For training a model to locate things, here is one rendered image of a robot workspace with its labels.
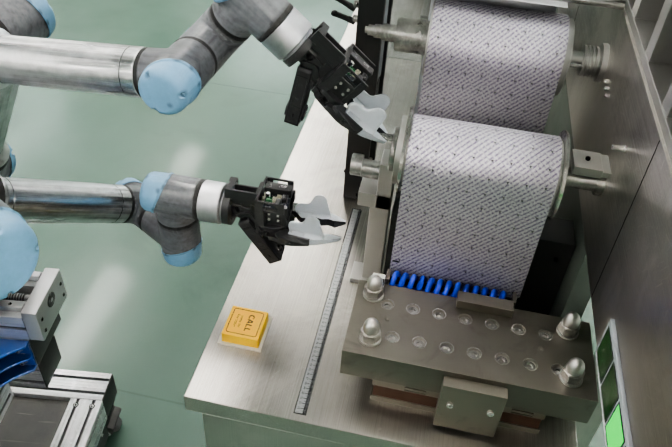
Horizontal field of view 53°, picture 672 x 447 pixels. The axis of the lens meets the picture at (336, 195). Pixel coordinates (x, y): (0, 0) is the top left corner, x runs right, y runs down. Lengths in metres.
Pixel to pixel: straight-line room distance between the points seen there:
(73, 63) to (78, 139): 2.38
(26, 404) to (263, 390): 1.06
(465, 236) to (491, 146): 0.17
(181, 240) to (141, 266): 1.44
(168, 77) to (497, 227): 0.57
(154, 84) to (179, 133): 2.42
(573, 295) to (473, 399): 0.29
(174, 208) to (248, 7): 0.39
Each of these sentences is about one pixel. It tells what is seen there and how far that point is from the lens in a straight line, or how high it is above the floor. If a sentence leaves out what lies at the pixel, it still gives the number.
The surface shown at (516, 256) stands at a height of 1.12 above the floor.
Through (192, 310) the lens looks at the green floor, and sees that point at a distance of 2.54.
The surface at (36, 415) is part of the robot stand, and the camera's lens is 2.13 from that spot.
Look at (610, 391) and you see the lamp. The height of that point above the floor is 1.19.
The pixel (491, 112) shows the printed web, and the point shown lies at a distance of 1.30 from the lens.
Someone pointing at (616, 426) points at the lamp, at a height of 1.20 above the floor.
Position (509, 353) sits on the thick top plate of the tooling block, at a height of 1.03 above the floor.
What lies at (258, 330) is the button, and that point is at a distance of 1.27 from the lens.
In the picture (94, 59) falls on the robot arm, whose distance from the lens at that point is 1.06.
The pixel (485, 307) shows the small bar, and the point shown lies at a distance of 1.19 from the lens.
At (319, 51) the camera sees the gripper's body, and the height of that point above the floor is 1.42.
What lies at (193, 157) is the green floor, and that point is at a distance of 3.23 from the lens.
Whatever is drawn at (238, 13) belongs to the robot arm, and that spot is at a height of 1.47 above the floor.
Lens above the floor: 1.91
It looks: 40 degrees down
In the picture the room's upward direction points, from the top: 4 degrees clockwise
